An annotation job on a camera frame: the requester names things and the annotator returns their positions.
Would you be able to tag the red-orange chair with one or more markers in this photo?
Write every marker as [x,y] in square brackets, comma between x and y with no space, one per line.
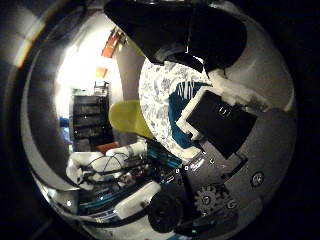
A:
[108,146]

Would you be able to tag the blue container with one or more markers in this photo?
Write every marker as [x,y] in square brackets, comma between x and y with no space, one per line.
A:
[64,125]

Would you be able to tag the black shelf rack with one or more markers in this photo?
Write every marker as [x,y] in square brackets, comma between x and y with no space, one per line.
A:
[88,116]

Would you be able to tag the small black metal stand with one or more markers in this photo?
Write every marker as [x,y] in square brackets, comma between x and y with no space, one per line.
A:
[101,88]

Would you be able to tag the yellow-green chair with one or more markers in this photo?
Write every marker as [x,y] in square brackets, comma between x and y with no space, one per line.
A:
[128,116]

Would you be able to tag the small yellow sign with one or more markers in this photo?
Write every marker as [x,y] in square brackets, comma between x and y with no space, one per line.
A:
[101,72]

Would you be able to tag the blue striped cloth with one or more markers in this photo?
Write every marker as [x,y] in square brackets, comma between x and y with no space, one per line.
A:
[178,110]

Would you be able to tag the blue floral white tablecloth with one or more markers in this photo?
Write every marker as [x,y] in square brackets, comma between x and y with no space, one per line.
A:
[156,100]

